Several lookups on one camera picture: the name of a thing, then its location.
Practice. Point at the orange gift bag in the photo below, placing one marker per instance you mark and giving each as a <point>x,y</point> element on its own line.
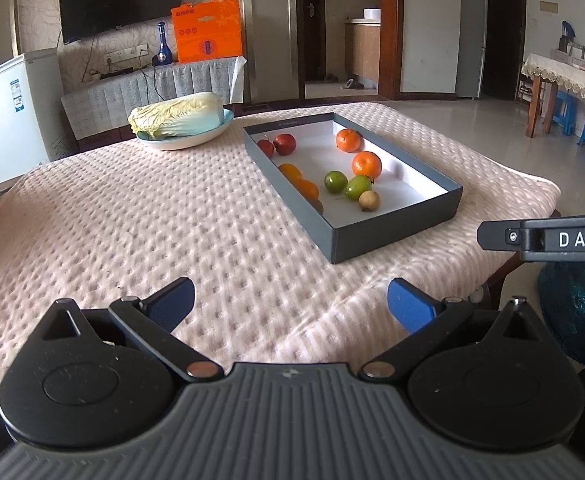
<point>208,30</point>

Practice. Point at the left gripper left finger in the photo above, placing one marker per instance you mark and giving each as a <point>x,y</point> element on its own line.
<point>148,324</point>

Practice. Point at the brown kiwi fruit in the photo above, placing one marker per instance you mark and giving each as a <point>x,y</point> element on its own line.
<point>317,205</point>

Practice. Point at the green tomato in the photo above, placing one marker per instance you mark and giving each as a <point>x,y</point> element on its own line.
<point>356,186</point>

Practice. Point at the napa cabbage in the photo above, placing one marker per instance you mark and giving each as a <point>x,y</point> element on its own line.
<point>186,116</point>

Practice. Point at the pink quilted table cover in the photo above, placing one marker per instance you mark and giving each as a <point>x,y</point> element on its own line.
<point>127,220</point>

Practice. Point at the teal plastic bag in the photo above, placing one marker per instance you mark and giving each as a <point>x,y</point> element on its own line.
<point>561,289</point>

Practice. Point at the yellow orange lemon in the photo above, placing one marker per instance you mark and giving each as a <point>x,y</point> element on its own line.
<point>290,172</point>

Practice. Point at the blue glass bottle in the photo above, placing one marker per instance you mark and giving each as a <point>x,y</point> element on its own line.
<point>164,55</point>

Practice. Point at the small orange tangerine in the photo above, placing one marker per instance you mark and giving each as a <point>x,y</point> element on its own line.
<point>307,189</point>

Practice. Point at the tan round fruit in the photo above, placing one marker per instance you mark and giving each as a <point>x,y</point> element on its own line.
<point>369,201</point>

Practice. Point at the green lime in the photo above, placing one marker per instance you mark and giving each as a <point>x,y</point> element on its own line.
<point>335,182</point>

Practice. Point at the lace covered side table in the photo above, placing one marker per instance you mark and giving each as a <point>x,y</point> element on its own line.
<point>559,75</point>

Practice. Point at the grey cloth covered cabinet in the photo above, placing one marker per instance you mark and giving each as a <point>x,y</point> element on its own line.
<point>106,104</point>

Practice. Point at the white chest freezer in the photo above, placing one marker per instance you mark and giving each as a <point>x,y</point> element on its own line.
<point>34,129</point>

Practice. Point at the grey refrigerator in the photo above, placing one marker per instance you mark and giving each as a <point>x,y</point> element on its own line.
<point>472,48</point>

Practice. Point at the large orange tangerine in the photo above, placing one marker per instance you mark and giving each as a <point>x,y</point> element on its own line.
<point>367,164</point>

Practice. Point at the small red tomato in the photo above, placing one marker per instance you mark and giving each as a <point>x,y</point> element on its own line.
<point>267,147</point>

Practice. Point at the red apple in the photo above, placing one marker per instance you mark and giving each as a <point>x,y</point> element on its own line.
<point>285,144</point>

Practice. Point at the wooden kitchen cabinet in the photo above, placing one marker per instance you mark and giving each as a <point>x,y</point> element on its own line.
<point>363,44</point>

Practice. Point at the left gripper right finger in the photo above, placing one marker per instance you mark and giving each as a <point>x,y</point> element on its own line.
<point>428,323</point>

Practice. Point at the light blue plate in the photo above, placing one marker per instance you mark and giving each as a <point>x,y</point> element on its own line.
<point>178,143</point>

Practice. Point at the grey cardboard tray box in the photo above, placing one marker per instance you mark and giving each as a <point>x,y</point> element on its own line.
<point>414,196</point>

